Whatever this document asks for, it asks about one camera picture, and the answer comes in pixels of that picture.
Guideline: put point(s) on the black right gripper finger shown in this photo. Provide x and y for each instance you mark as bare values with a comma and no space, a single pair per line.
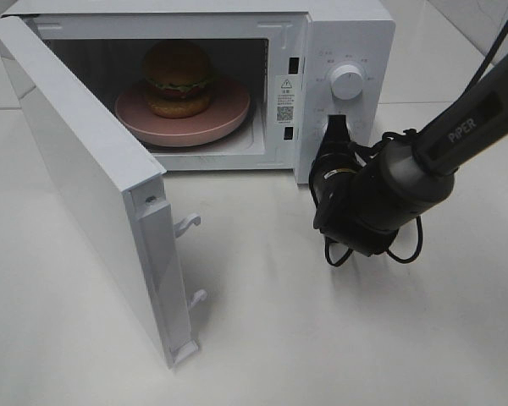
336,129

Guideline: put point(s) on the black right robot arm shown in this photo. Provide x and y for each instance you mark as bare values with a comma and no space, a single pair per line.
363,195

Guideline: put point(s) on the glass microwave turntable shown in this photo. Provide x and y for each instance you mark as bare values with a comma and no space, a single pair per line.
241,140

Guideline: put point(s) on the white microwave oven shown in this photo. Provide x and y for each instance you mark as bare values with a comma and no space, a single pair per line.
282,51

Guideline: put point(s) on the white microwave door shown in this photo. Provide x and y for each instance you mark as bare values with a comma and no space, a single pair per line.
111,185

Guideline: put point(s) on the pink round plate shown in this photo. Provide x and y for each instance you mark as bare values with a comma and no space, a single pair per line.
229,106

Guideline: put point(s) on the burger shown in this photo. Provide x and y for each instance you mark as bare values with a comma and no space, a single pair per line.
178,76

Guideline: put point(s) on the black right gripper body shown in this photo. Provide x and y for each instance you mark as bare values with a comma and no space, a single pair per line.
333,156

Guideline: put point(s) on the upper white microwave knob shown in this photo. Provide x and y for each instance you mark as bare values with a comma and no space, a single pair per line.
346,81

